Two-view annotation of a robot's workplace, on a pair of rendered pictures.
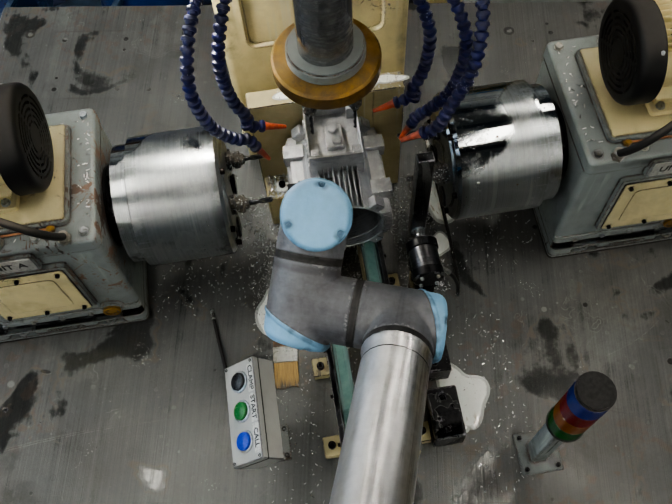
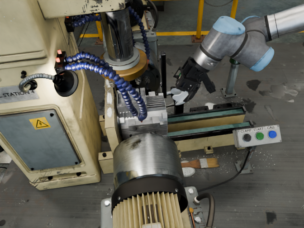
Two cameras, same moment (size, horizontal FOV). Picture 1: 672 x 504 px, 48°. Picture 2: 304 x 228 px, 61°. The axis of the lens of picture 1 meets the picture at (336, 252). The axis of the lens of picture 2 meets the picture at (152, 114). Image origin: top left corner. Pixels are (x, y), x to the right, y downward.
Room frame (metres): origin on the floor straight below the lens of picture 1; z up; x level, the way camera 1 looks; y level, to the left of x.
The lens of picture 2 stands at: (0.73, 0.76, 1.87)
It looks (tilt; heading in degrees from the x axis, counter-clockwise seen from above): 47 degrees down; 271
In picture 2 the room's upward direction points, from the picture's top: 5 degrees counter-clockwise
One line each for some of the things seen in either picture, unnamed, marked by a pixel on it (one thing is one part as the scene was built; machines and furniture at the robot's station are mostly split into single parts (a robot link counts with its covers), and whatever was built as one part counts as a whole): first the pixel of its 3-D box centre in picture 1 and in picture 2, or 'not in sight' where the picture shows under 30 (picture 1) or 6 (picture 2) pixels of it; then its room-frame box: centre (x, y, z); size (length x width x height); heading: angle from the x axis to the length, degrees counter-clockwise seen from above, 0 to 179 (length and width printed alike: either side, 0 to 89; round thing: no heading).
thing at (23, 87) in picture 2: not in sight; (46, 81); (1.01, 0.24, 1.46); 0.18 x 0.11 x 0.13; 4
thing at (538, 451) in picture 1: (562, 426); (235, 64); (0.28, -0.35, 1.01); 0.08 x 0.08 x 0.42; 4
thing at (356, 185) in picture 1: (337, 184); (143, 116); (0.78, -0.01, 1.01); 0.20 x 0.19 x 0.19; 3
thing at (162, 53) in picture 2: (420, 197); (163, 76); (0.68, -0.16, 1.12); 0.04 x 0.03 x 0.26; 4
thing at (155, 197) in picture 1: (154, 199); (149, 186); (0.77, 0.34, 1.04); 0.37 x 0.25 x 0.25; 94
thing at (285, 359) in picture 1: (284, 340); (197, 163); (0.55, 0.12, 0.80); 0.21 x 0.05 x 0.01; 1
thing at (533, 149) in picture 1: (504, 147); (134, 68); (0.82, -0.34, 1.04); 0.41 x 0.25 x 0.25; 94
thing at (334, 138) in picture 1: (333, 140); (132, 103); (0.82, -0.01, 1.11); 0.12 x 0.11 x 0.07; 3
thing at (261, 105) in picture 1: (326, 128); (108, 127); (0.95, 0.00, 0.97); 0.30 x 0.11 x 0.34; 94
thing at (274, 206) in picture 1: (284, 197); not in sight; (0.86, 0.10, 0.86); 0.07 x 0.06 x 0.12; 94
